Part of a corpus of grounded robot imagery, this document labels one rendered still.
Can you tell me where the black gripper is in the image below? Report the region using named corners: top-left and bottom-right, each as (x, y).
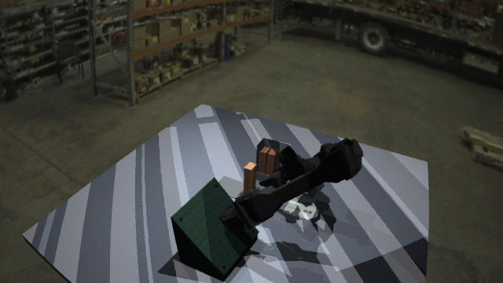
top-left (259, 154), bottom-right (305, 189)

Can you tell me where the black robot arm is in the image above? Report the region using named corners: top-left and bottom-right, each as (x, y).
top-left (218, 138), bottom-right (363, 233)

